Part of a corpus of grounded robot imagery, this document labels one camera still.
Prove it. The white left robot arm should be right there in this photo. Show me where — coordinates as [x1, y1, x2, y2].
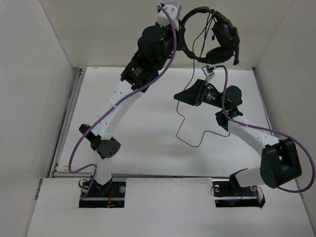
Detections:
[79, 21, 181, 196]

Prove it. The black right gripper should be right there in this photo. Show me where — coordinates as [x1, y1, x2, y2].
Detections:
[174, 79, 226, 110]

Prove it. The black headphone cable with plugs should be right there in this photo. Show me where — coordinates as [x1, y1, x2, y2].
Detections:
[175, 9, 232, 148]

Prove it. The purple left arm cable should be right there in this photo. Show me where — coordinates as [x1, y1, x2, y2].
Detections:
[68, 4, 177, 198]

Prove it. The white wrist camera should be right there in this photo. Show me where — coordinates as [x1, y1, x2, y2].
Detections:
[157, 1, 182, 31]
[201, 65, 215, 82]

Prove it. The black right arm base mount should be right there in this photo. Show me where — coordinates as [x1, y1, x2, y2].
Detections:
[210, 179, 266, 208]

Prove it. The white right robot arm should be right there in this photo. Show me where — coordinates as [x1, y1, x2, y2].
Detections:
[174, 79, 302, 195]

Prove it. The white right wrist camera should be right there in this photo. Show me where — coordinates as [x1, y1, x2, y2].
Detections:
[201, 65, 215, 82]

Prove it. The white front cover board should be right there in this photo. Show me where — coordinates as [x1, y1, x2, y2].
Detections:
[28, 178, 314, 237]

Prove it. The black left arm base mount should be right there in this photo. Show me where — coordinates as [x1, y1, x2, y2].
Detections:
[79, 178, 126, 208]

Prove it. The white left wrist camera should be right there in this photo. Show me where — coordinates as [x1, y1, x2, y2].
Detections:
[157, 1, 182, 31]

